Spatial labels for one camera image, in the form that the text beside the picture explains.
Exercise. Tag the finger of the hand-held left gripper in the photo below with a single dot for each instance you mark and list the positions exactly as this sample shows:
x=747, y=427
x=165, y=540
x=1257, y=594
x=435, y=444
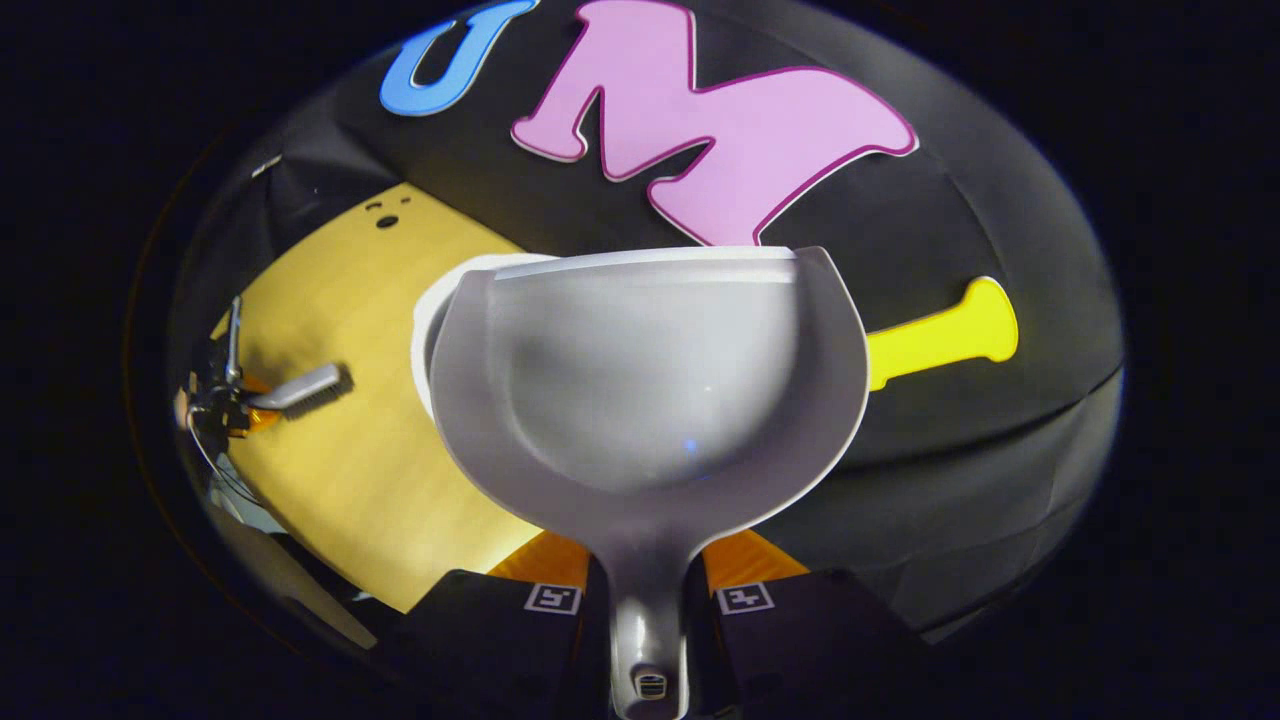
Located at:
x=255, y=385
x=260, y=418

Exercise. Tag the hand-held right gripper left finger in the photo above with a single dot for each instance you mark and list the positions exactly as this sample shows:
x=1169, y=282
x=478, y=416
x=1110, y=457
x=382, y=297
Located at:
x=470, y=630

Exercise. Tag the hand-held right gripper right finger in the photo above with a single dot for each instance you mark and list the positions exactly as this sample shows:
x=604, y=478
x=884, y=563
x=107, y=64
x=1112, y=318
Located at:
x=820, y=630

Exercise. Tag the small grey broom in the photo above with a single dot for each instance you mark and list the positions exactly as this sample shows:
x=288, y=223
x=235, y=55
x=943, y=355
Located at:
x=300, y=388

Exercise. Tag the white ribbed garbage bin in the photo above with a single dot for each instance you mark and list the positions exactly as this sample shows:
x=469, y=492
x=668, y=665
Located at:
x=425, y=320

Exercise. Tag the grey plastic dustpan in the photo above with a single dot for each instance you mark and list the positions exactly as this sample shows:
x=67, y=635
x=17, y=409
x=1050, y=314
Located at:
x=650, y=400

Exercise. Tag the black backdrop cloth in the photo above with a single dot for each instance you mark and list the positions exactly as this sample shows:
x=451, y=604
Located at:
x=950, y=220

